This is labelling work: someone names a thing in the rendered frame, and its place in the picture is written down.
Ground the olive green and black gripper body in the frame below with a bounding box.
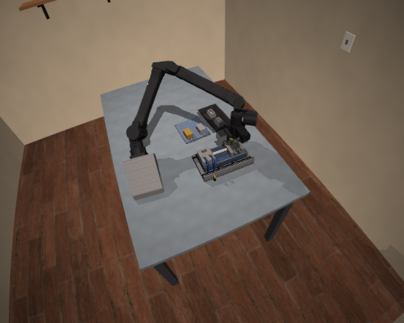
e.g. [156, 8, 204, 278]
[224, 127, 238, 139]

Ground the yellow brass block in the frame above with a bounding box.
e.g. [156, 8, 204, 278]
[183, 128, 193, 139]

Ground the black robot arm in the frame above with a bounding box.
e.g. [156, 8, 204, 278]
[126, 61, 258, 159]

